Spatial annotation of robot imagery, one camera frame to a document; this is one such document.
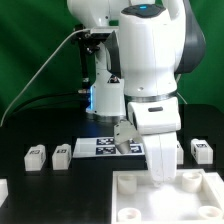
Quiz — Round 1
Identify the white part left edge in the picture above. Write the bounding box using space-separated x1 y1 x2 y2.
0 179 8 207

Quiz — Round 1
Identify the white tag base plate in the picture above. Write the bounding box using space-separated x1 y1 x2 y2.
72 136 148 159

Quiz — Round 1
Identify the grey camera on stand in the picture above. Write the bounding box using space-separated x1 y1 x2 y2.
90 27 118 41

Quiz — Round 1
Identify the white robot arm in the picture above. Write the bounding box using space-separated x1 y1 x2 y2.
67 0 205 183

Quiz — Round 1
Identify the white square table top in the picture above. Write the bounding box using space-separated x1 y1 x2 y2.
111 169 224 224

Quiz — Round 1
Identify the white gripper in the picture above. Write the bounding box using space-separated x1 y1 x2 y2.
114 97 181 188

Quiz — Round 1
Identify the black cable on table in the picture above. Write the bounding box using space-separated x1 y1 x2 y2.
3 91 88 124

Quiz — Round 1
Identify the white camera cable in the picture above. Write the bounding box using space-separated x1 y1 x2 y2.
0 27 92 128

